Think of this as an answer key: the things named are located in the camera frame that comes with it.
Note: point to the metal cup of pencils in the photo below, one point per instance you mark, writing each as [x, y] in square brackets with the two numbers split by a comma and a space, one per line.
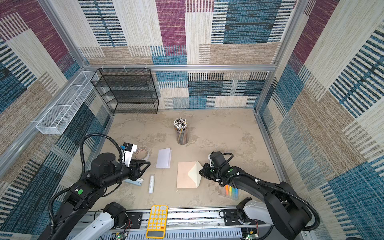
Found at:
[180, 125]

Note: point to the black wire shelf rack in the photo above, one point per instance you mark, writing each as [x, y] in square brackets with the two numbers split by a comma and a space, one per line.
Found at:
[127, 91]

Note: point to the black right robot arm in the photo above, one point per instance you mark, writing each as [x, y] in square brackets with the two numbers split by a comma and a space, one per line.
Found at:
[289, 213]

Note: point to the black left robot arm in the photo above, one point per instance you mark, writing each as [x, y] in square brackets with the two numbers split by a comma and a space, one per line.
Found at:
[68, 206]

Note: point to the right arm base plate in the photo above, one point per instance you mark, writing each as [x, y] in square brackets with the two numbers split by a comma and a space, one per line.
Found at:
[234, 217]

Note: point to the white paper letter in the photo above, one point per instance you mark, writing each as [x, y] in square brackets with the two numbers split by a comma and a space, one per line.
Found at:
[164, 159]

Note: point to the white wire mesh basket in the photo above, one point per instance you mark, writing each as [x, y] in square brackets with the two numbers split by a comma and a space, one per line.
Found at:
[62, 112]

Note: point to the yellow calculator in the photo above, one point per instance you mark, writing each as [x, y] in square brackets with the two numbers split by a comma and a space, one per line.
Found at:
[157, 223]

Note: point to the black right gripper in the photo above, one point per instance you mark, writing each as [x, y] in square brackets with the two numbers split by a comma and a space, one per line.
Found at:
[204, 172]

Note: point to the aluminium front rail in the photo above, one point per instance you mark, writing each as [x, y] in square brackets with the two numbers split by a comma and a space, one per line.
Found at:
[195, 223]

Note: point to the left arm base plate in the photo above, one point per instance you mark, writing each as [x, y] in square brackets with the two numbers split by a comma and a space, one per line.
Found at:
[134, 219]

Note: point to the white tape roll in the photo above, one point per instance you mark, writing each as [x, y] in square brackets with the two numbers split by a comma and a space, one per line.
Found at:
[142, 154]

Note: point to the light blue stapler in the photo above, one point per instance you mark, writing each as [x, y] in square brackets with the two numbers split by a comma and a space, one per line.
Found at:
[137, 182]

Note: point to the white glue stick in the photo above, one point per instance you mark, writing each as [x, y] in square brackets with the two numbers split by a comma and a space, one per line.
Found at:
[151, 184]

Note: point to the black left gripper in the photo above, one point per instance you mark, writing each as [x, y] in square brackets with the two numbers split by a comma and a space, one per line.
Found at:
[135, 167]

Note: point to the pack of coloured highlighters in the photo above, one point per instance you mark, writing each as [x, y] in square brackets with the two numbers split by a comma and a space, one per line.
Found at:
[230, 192]

